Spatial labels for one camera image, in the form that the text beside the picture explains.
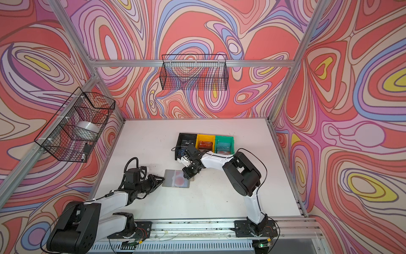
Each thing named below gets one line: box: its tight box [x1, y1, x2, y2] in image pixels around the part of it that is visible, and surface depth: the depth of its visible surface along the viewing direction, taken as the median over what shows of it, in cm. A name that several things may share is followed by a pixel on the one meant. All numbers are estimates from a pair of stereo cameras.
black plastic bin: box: [174, 132, 198, 161], surface depth 106 cm
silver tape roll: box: [71, 120, 101, 141], surface depth 74 cm
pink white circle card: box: [173, 169, 190, 188], surface depth 90 cm
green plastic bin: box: [214, 135, 236, 156], surface depth 103 cm
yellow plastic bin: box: [195, 134, 216, 153], surface depth 101 cm
